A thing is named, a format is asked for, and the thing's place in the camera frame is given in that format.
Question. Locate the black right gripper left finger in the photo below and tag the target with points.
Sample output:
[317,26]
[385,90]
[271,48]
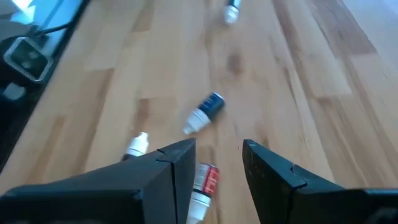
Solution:
[124,193]

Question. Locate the black aluminium table frame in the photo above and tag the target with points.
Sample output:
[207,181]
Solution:
[9,130]

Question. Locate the small purple dropper bottle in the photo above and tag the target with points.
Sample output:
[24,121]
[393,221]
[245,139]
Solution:
[231,15]

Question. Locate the small brown dropper bottle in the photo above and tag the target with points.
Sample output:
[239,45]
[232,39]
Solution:
[138,144]

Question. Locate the small red-label dropper bottle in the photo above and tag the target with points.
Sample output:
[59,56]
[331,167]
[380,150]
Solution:
[210,182]

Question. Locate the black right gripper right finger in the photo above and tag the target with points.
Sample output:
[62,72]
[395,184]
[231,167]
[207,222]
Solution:
[295,202]

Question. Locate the small blue-label dropper bottle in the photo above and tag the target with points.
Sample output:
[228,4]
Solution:
[211,104]

